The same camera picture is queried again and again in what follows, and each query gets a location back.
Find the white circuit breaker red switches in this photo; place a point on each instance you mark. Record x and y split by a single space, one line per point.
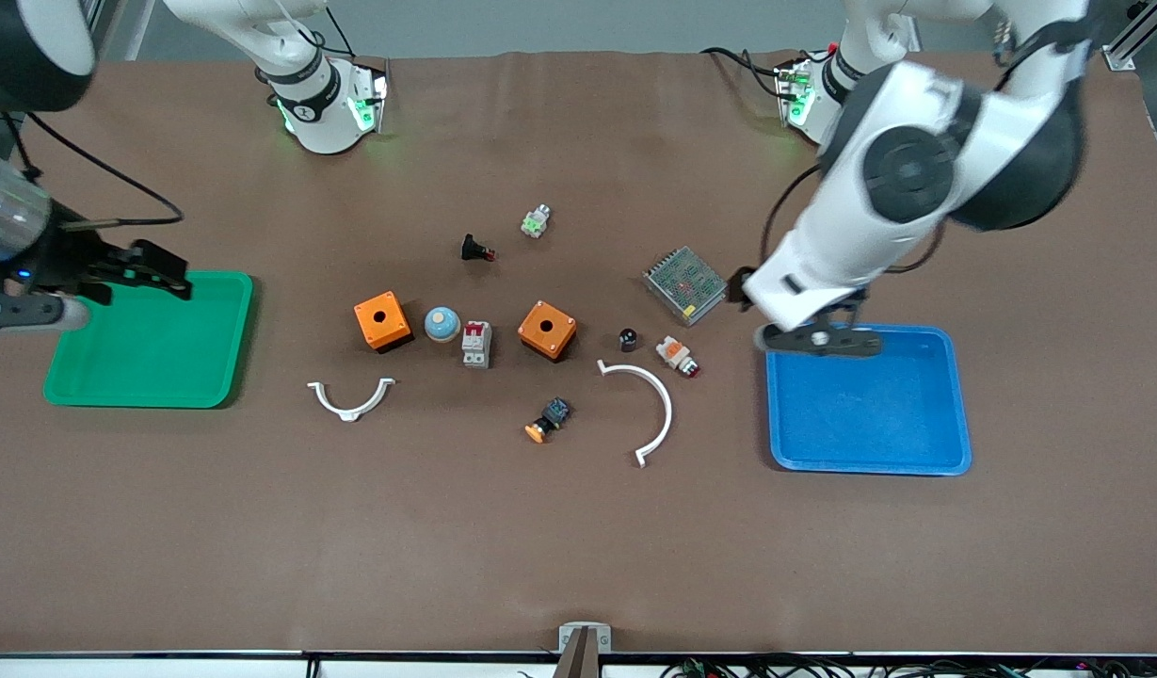
476 344

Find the large white pipe clamp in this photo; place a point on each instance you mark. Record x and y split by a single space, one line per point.
667 405

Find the black red-tipped push button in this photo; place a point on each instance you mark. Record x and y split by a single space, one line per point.
472 249

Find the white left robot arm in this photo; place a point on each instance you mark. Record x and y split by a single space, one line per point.
917 169

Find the blue plastic tray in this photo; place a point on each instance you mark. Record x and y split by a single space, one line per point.
870 414

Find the orange push-button enclosure box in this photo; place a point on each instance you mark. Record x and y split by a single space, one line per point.
556 336
395 327

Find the aluminium frame profile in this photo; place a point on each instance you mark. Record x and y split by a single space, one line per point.
117 28
1138 33

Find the small black capacitor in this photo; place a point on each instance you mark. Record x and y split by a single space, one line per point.
627 339

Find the small white pipe clamp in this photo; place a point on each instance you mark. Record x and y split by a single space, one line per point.
350 412

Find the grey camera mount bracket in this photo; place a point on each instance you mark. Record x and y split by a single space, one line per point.
584 645

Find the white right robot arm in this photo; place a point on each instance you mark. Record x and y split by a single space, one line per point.
319 104

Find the red button orange white body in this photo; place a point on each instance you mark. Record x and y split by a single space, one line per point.
675 353

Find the green indicator light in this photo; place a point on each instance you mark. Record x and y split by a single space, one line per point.
536 223

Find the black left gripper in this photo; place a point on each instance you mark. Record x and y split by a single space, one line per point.
737 286

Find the green plastic tray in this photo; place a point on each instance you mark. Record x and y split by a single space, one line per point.
154 348

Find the blue dome push button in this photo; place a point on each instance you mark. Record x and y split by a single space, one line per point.
441 324

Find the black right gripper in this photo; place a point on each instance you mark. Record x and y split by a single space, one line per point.
68 256

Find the yellow-headed black push button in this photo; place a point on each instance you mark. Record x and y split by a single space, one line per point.
552 414

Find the metal mesh power supply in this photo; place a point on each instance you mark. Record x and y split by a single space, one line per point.
686 282

